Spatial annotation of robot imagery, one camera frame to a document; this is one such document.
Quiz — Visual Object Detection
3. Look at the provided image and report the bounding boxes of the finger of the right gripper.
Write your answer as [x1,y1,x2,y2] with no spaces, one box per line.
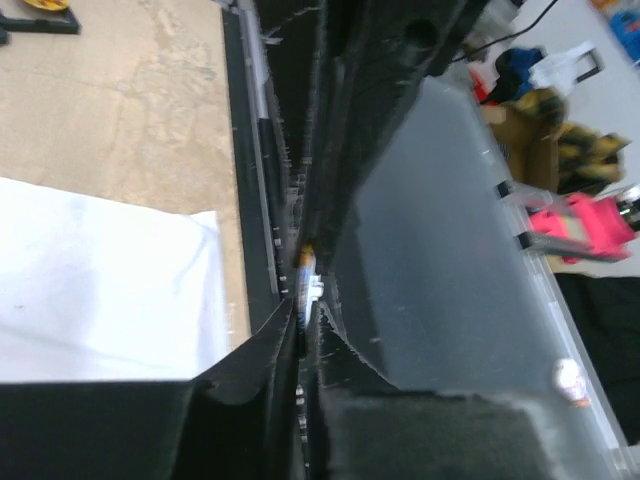
[255,0,485,271]

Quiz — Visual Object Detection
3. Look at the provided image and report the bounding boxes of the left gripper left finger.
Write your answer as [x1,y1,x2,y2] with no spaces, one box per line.
[1,299,298,479]

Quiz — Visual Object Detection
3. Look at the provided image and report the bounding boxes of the yellow pin brooch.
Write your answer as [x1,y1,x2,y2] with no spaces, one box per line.
[23,0,69,12]

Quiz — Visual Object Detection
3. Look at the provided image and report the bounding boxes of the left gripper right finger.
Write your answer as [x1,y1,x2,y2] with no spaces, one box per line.
[314,311,565,479]

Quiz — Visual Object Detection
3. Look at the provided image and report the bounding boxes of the round pin brooch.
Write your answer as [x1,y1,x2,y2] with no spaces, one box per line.
[296,245,324,337]

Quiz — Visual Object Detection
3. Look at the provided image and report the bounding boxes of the black display case right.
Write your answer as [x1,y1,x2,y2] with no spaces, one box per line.
[1,2,82,35]

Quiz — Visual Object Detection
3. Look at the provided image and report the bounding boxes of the white shirt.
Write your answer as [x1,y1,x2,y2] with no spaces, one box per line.
[1,179,231,384]

